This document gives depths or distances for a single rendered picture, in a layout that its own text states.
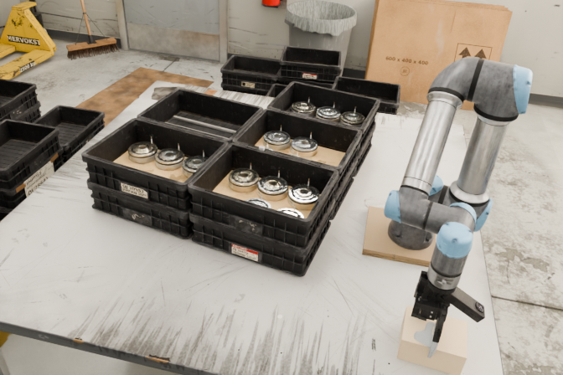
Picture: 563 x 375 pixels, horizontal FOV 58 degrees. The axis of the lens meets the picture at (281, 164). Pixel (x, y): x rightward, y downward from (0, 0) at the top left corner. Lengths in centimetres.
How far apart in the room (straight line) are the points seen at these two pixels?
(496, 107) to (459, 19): 302
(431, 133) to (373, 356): 60
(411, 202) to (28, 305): 108
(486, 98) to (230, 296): 89
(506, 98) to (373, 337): 72
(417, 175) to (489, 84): 30
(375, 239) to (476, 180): 39
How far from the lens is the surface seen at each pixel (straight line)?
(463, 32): 443
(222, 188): 172
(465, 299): 135
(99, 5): 535
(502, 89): 141
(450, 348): 142
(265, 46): 480
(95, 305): 157
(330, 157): 192
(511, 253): 306
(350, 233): 178
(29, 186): 258
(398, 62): 442
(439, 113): 138
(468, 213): 133
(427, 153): 134
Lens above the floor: 183
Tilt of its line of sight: 33 degrees down
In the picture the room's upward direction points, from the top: 3 degrees clockwise
